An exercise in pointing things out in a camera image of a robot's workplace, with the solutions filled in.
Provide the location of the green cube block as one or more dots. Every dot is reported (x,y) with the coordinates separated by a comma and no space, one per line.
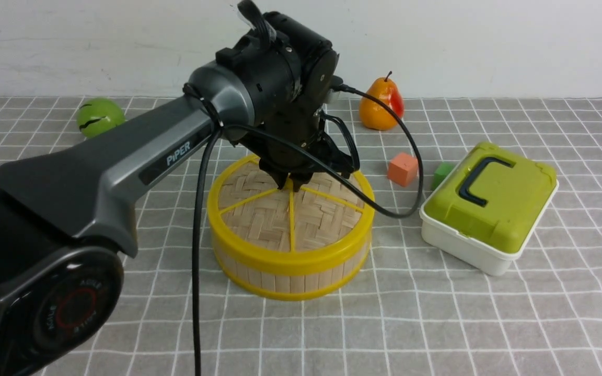
(441,172)

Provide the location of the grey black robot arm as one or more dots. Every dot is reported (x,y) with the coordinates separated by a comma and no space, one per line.
(66,216)

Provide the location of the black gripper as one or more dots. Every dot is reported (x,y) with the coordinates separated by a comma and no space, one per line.
(303,124)

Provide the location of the orange cube block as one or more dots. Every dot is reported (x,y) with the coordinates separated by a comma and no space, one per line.
(403,169)

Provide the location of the orange toy pear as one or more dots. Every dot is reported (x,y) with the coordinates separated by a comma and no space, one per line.
(373,115)

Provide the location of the green toy ball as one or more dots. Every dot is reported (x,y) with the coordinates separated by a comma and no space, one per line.
(99,115)

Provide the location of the yellow bamboo steamer lid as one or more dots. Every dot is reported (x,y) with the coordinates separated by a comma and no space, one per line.
(259,228)

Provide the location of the green lidded white box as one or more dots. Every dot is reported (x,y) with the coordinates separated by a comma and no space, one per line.
(487,208)

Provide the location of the bamboo steamer base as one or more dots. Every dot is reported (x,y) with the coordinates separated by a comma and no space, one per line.
(293,287)

